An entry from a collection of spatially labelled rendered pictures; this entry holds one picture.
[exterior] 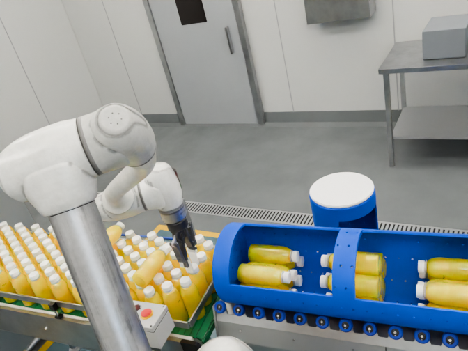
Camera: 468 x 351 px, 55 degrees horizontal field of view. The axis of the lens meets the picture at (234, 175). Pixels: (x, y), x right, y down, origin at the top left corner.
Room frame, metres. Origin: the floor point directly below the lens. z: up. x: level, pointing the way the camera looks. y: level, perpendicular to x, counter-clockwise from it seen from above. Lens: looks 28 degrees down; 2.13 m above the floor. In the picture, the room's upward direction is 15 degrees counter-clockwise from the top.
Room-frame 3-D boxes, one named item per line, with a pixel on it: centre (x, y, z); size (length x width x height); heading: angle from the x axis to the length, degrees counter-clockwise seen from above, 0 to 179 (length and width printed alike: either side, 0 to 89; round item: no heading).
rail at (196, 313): (1.35, 0.19, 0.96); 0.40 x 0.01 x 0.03; 151
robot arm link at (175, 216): (1.34, 0.24, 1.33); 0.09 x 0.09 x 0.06
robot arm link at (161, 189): (1.34, 0.25, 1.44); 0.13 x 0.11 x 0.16; 95
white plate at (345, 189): (1.66, -0.44, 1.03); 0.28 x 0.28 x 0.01
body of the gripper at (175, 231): (1.34, 0.24, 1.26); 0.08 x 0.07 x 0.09; 151
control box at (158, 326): (1.16, 0.44, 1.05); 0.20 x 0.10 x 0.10; 61
